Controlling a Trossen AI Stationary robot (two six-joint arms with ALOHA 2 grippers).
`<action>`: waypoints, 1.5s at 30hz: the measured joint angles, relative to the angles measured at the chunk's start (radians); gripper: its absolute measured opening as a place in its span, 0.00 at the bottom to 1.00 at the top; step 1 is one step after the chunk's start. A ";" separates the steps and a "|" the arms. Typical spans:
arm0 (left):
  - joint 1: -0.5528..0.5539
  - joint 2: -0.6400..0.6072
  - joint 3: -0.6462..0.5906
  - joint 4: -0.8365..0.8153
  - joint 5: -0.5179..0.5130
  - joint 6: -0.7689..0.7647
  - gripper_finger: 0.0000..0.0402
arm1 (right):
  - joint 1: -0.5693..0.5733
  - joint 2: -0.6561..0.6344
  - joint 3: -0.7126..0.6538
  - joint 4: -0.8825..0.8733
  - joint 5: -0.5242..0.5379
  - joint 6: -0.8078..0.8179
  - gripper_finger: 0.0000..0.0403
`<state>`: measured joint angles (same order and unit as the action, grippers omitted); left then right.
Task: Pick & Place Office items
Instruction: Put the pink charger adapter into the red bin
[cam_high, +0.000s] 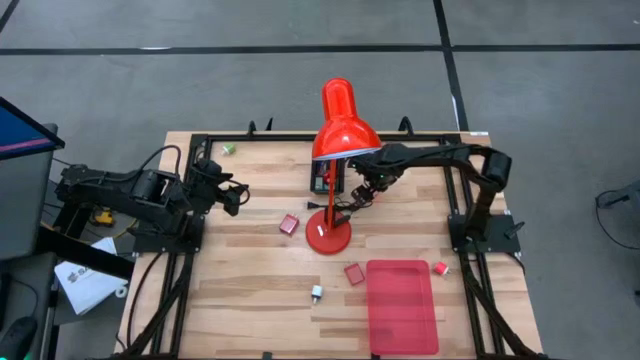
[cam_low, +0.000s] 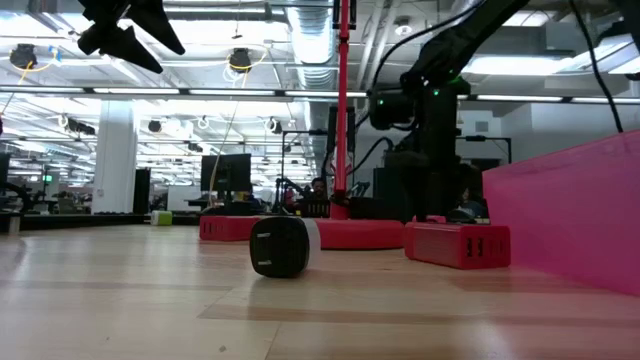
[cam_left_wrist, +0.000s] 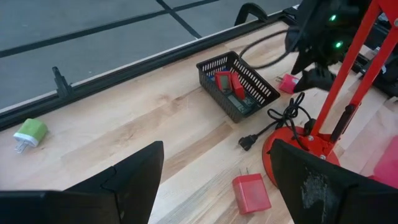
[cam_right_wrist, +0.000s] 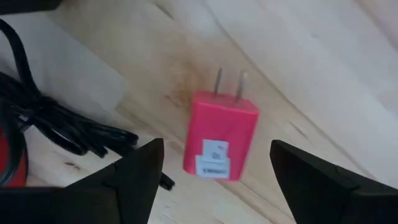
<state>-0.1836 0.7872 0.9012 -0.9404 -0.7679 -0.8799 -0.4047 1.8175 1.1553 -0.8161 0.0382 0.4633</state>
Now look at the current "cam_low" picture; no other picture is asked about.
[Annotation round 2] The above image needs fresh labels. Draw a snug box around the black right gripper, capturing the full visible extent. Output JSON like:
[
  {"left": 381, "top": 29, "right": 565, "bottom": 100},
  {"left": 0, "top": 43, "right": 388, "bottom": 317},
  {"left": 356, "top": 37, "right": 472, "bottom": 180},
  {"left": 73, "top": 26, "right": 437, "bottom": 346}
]
[{"left": 413, "top": 82, "right": 460, "bottom": 221}]

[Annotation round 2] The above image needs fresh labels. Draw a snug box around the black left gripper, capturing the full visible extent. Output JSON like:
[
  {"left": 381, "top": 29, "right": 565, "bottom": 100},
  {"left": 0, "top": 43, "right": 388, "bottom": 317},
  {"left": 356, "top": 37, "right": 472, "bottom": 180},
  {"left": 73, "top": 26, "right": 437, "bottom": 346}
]
[{"left": 76, "top": 0, "right": 187, "bottom": 75}]

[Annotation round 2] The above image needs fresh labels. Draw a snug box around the red multiport charger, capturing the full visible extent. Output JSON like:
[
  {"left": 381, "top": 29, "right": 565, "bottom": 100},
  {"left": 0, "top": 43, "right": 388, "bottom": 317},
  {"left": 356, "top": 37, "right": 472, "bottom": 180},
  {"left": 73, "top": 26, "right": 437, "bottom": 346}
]
[
  {"left": 403, "top": 221, "right": 512, "bottom": 271},
  {"left": 198, "top": 214, "right": 264, "bottom": 243}
]

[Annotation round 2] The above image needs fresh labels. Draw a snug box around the pink translucent tray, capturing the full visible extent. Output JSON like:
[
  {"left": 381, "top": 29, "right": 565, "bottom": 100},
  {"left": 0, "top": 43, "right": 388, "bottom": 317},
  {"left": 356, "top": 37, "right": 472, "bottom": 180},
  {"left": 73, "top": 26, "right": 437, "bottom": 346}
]
[{"left": 482, "top": 128, "right": 640, "bottom": 299}]

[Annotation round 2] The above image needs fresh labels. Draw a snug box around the black white plug charger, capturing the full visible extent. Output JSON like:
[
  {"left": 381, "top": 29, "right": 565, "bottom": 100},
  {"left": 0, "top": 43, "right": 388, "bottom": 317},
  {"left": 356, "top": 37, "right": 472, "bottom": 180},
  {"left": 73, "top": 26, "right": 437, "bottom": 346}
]
[{"left": 248, "top": 215, "right": 322, "bottom": 279}]

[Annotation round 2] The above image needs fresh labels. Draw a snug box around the black square box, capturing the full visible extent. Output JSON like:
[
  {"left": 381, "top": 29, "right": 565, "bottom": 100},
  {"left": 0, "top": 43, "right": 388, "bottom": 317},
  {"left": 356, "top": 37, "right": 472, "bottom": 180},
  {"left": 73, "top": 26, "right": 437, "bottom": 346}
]
[{"left": 348, "top": 196, "right": 396, "bottom": 221}]

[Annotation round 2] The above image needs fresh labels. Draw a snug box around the red desk lamp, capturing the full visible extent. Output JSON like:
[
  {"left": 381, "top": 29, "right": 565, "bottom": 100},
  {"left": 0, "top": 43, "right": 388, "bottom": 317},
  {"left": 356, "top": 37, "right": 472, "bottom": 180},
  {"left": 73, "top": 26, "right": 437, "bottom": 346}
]
[{"left": 313, "top": 0, "right": 406, "bottom": 251}]

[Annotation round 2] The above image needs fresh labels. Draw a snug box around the long light strip fixture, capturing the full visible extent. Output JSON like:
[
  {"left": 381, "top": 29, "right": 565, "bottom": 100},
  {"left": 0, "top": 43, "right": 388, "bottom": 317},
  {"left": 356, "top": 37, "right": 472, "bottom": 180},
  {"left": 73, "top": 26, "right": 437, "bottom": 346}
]
[{"left": 0, "top": 84, "right": 640, "bottom": 105}]

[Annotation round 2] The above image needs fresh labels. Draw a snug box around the black ceiling device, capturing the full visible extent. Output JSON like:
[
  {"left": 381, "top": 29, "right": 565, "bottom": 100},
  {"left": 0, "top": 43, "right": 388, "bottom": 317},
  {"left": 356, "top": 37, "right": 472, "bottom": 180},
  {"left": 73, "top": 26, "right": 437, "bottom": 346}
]
[
  {"left": 9, "top": 43, "right": 39, "bottom": 70},
  {"left": 228, "top": 47, "right": 254, "bottom": 75}
]

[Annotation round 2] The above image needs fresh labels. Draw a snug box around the person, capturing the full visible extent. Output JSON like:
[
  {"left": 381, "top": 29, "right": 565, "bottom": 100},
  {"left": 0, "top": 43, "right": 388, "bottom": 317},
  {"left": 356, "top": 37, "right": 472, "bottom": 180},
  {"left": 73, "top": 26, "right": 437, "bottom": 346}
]
[{"left": 294, "top": 177, "right": 331, "bottom": 204}]

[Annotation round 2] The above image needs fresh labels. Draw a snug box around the black slotted crate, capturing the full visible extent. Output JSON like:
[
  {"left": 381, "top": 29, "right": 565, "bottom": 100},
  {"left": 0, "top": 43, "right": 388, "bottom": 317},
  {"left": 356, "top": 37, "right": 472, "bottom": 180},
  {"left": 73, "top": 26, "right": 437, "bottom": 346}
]
[{"left": 298, "top": 199, "right": 332, "bottom": 219}]

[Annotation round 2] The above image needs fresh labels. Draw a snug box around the white building column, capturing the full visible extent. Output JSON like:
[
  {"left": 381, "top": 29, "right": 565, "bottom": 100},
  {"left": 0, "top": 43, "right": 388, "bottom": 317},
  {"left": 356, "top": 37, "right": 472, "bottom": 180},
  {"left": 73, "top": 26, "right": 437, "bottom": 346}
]
[{"left": 91, "top": 99, "right": 139, "bottom": 215}]

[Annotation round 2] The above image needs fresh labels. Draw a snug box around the black tall speaker box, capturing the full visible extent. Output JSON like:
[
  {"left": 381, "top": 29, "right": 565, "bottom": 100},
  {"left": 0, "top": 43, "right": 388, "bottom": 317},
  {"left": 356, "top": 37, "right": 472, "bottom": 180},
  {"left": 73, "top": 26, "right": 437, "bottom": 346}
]
[{"left": 132, "top": 168, "right": 152, "bottom": 215}]

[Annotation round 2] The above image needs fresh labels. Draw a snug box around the black background monitor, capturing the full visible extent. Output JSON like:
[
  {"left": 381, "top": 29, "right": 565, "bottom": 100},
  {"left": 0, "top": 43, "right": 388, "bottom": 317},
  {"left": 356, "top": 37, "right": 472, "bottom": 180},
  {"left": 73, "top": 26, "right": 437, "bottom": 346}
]
[{"left": 200, "top": 153, "right": 253, "bottom": 194}]

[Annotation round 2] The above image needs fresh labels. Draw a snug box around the black background frame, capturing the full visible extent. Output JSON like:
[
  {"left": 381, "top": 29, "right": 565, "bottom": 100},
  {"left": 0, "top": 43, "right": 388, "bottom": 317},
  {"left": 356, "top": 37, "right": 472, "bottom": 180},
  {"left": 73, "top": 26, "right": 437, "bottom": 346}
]
[
  {"left": 280, "top": 128, "right": 329, "bottom": 214},
  {"left": 457, "top": 135, "right": 513, "bottom": 166}
]

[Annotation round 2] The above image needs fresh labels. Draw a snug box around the silver ribbed ventilation duct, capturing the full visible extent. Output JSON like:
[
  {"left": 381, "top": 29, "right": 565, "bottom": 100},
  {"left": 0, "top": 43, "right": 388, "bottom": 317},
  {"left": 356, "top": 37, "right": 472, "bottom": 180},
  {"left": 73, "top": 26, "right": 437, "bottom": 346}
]
[{"left": 285, "top": 0, "right": 342, "bottom": 91}]

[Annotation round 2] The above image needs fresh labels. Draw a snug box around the black aluminium table frame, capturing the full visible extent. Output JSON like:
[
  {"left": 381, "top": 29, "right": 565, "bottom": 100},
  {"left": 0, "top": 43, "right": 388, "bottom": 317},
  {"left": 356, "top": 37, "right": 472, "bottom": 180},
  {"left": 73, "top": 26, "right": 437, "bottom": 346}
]
[{"left": 0, "top": 212, "right": 202, "bottom": 233}]

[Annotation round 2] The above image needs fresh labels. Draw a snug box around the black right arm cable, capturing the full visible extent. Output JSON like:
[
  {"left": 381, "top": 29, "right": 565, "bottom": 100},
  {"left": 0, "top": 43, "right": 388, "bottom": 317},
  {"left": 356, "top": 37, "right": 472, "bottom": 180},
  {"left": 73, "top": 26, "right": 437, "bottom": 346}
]
[{"left": 568, "top": 0, "right": 625, "bottom": 134}]

